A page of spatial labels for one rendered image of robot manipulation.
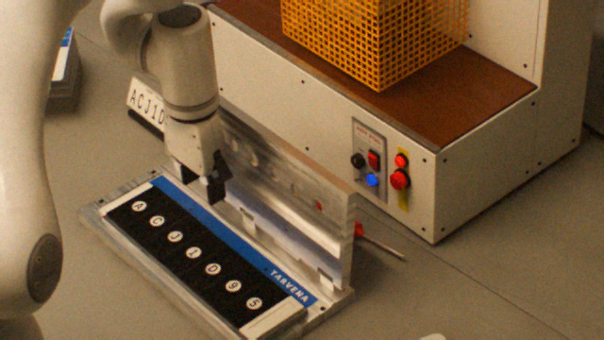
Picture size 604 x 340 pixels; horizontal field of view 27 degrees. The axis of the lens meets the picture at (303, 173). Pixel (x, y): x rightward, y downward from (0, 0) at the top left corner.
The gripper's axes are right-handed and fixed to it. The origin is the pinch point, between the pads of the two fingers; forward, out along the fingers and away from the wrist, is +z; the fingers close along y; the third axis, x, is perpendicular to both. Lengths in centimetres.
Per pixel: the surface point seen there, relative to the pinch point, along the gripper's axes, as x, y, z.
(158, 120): 8.2, -24.6, 5.9
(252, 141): 5.5, 6.8, -9.4
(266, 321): -8.9, 25.6, 5.1
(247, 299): -8.2, 20.5, 5.0
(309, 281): 1.3, 23.3, 6.0
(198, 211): -0.9, -1.1, 6.2
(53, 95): -2.0, -42.1, 4.4
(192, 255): -8.4, 7.4, 4.9
